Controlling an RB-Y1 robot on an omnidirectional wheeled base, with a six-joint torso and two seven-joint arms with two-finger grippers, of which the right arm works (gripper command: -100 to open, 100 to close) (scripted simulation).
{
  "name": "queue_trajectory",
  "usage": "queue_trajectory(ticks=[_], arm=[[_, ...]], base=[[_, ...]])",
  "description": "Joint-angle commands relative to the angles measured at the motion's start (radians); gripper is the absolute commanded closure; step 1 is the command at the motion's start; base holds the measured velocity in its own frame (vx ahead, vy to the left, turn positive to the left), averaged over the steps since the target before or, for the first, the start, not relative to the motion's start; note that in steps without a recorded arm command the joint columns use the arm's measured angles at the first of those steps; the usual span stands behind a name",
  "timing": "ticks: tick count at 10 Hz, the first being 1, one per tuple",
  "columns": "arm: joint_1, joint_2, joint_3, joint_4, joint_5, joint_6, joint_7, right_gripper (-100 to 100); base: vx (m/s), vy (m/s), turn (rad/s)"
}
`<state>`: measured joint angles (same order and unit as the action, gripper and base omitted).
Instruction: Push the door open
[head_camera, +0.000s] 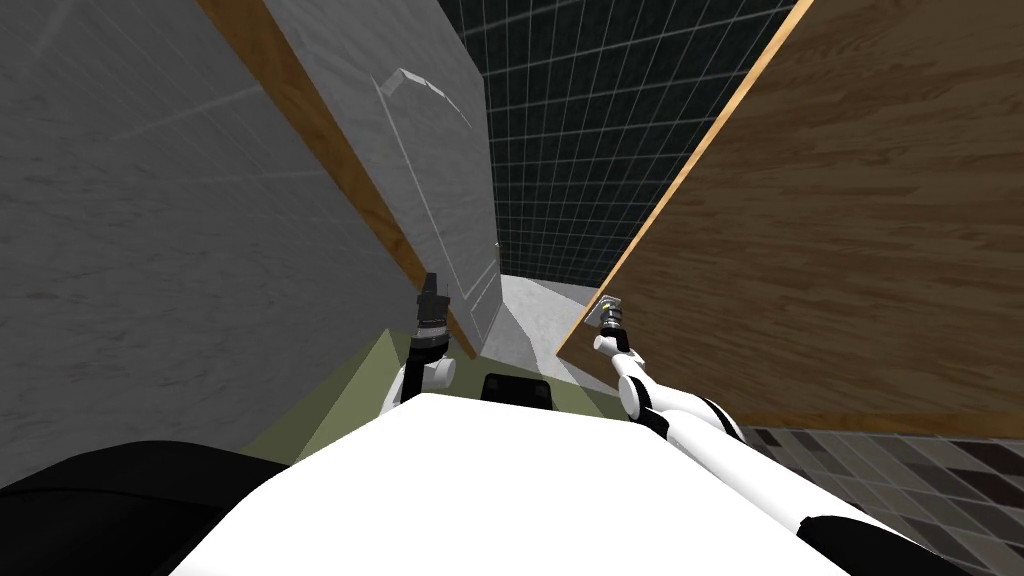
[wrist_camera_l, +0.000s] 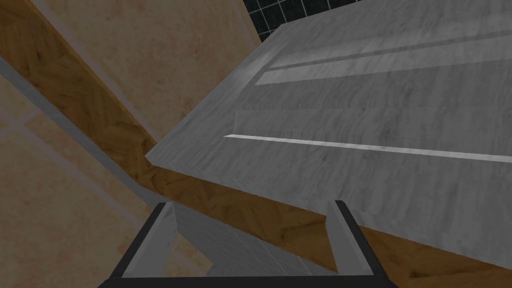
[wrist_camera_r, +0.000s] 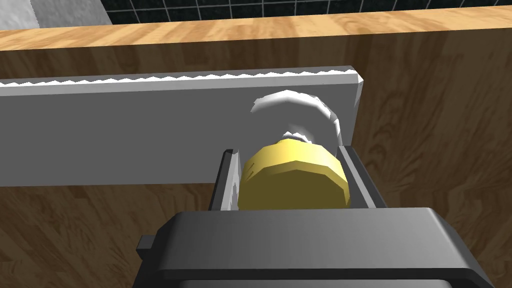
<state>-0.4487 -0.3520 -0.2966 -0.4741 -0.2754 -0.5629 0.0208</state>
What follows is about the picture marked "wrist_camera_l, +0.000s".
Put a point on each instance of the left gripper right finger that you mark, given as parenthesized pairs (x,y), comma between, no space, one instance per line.
(348,244)

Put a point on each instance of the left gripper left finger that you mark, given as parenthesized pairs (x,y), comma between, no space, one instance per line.
(148,244)

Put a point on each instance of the grey panelled door leaf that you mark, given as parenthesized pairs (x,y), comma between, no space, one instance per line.
(360,104)

